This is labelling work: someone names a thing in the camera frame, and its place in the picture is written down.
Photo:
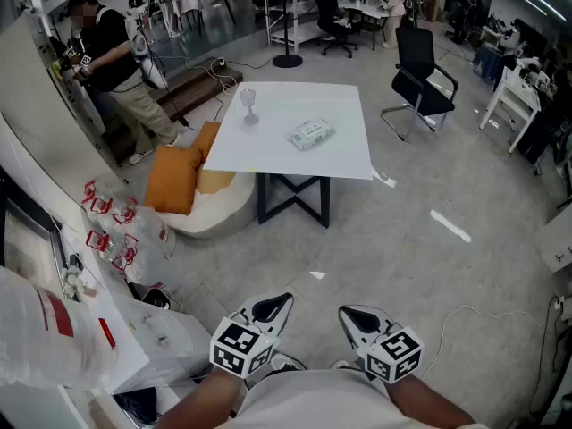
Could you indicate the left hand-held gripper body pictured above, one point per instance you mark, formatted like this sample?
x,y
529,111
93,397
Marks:
x,y
241,344

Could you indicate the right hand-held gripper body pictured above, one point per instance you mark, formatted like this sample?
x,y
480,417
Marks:
x,y
393,353

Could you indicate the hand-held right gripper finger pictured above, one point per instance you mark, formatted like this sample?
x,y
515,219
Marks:
x,y
350,331
373,312

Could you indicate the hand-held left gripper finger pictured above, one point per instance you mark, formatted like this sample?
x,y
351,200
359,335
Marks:
x,y
263,299
284,313

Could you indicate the white wet wipe pack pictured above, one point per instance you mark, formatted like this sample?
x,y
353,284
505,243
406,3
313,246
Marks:
x,y
311,134

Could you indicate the person's left forearm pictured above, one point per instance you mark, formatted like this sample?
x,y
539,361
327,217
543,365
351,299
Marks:
x,y
201,400

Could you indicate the person's right forearm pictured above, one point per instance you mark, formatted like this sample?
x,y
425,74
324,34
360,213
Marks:
x,y
424,402

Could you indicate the person's right shoe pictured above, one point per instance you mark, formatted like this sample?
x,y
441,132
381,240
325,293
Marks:
x,y
339,364

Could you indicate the person's shoe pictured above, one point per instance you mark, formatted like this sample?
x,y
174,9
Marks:
x,y
283,361
339,364

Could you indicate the person's left shoe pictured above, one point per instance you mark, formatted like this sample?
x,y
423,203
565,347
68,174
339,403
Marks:
x,y
283,361

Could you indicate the person's white shirt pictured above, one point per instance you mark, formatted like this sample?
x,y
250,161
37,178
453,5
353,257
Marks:
x,y
322,402

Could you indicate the white beanbag seat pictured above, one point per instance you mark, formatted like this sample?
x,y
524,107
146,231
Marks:
x,y
214,217

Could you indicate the pack of clear water bottles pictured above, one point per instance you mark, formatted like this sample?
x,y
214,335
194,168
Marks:
x,y
134,235

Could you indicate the large orange cushion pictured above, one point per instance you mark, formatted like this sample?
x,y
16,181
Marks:
x,y
172,179

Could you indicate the small orange cushion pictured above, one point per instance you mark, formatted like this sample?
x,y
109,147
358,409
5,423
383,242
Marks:
x,y
207,139

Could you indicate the white cardboard box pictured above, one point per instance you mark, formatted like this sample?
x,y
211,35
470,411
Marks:
x,y
556,246

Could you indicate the large clear red-label bottle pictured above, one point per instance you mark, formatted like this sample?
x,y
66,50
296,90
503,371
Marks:
x,y
44,333

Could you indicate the brown wooden platform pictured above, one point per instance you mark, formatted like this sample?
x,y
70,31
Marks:
x,y
192,87

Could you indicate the black cantilever office chair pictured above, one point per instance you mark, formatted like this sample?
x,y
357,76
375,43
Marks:
x,y
420,83

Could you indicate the black framed glass tank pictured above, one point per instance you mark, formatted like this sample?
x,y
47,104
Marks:
x,y
27,239

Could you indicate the black round-base floor stand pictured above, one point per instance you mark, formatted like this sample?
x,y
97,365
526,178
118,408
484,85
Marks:
x,y
287,60

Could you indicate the white power strip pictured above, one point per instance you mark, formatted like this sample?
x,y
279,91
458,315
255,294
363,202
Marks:
x,y
219,62

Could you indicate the white side table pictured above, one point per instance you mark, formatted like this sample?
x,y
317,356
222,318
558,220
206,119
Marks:
x,y
516,92

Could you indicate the white metal shelf rack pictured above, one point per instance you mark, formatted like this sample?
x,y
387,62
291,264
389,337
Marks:
x,y
290,34

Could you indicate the blue draped table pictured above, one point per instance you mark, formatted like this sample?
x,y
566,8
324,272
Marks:
x,y
489,63

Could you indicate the black swivel chair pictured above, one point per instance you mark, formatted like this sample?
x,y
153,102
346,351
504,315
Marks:
x,y
333,20

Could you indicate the black table leg frame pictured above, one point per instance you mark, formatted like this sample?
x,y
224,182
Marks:
x,y
292,195

